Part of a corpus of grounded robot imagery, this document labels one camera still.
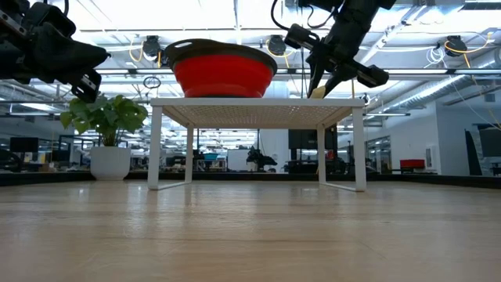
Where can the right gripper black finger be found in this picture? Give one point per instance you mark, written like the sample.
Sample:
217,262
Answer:
316,74
333,74

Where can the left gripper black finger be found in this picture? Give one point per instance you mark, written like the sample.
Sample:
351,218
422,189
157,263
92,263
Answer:
70,71
70,49

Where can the red collapsible colander grey rim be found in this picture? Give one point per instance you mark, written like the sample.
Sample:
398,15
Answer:
223,76

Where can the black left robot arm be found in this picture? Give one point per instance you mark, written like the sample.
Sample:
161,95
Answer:
11,8

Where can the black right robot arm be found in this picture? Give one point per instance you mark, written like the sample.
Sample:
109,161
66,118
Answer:
352,23

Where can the green plant in white pot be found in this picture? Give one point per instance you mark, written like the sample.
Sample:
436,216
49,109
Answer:
109,117

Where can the white perforated metal shelf riser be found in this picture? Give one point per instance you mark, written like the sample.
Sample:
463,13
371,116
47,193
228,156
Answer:
258,102

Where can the black background robot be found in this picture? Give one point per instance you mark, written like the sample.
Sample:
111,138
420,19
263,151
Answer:
258,158

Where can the white board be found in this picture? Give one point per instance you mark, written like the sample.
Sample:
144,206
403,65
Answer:
238,160

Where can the red box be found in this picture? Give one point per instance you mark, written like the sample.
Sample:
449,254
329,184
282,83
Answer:
412,163

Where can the small blue bin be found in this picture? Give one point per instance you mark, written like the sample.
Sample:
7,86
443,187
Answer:
211,156

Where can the black aluminium rig frame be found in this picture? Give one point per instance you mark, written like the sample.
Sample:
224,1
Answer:
450,181

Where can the dark wall panel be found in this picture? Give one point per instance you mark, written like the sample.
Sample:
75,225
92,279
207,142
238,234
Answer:
489,145

